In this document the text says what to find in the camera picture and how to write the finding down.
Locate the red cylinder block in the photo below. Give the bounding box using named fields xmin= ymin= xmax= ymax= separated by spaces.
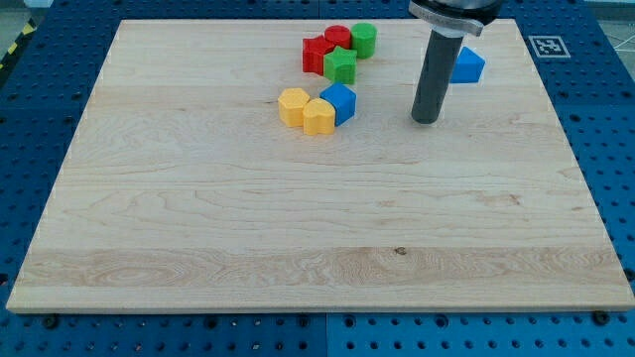
xmin=323 ymin=25 xmax=351 ymax=50

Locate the silver end effector flange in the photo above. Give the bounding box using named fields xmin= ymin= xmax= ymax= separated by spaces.
xmin=408 ymin=0 xmax=503 ymax=37

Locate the green star block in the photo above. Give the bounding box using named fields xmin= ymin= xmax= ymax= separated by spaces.
xmin=323 ymin=47 xmax=357 ymax=84

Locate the white fiducial marker tag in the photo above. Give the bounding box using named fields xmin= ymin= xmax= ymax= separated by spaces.
xmin=529 ymin=35 xmax=571 ymax=59

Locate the yellow heart block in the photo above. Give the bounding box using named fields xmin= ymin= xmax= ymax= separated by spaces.
xmin=303 ymin=98 xmax=335 ymax=135

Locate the blue triangle block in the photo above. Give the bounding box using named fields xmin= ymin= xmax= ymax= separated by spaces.
xmin=450 ymin=47 xmax=486 ymax=84

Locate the wooden board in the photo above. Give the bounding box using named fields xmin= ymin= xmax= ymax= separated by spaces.
xmin=7 ymin=20 xmax=634 ymax=313

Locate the red star block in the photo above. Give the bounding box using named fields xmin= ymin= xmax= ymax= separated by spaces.
xmin=302 ymin=35 xmax=335 ymax=75

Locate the blue cube block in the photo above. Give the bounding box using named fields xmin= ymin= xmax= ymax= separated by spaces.
xmin=319 ymin=82 xmax=357 ymax=127

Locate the yellow hexagon block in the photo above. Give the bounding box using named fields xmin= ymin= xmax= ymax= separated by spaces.
xmin=278 ymin=87 xmax=311 ymax=127

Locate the green cylinder block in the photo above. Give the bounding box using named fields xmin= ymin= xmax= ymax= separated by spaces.
xmin=350 ymin=23 xmax=378 ymax=60

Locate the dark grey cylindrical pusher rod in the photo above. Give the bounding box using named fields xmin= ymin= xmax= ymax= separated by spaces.
xmin=411 ymin=30 xmax=463 ymax=124

